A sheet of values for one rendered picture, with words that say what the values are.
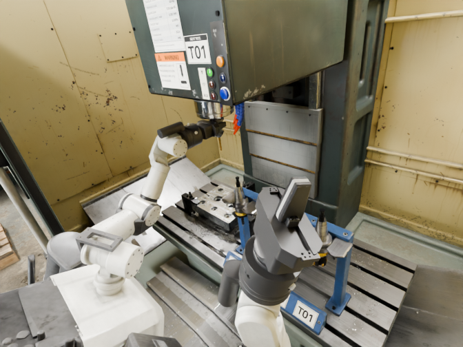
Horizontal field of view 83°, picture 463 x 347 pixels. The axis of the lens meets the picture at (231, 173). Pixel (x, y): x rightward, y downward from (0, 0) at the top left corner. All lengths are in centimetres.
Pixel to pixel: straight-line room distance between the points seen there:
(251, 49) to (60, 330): 73
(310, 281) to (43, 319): 87
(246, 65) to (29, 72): 135
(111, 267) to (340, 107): 110
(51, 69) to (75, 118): 29
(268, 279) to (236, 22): 57
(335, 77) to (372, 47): 33
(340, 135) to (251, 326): 106
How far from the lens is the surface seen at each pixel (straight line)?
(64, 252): 81
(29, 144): 188
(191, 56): 81
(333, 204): 156
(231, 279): 45
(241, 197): 98
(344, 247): 85
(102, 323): 61
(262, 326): 47
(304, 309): 103
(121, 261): 59
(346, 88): 130
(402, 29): 157
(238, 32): 72
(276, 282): 39
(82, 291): 68
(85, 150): 196
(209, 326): 124
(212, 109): 103
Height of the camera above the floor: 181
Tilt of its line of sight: 29 degrees down
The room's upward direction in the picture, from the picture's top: 8 degrees counter-clockwise
